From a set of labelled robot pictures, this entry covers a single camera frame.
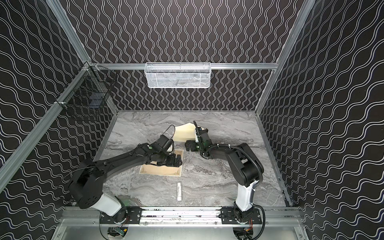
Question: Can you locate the tan letter paper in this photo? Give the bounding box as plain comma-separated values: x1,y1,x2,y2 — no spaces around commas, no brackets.
139,162,182,177

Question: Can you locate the cream envelope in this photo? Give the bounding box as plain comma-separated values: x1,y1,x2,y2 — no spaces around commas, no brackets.
172,123,198,143

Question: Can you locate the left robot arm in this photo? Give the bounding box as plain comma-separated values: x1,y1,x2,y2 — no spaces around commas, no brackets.
69,135,182,217

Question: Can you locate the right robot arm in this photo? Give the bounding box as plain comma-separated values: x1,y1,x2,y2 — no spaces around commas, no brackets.
185,126,264,223

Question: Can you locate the white glue stick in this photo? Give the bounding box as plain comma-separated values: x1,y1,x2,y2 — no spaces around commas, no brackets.
177,183,182,202

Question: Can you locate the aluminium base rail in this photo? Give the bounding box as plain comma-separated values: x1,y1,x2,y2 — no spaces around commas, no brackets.
61,207,301,227

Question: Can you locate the white wire mesh basket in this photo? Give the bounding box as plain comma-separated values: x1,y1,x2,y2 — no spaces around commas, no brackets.
144,62,212,89

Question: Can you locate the black wire basket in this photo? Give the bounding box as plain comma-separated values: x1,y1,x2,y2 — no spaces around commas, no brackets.
60,66,117,122

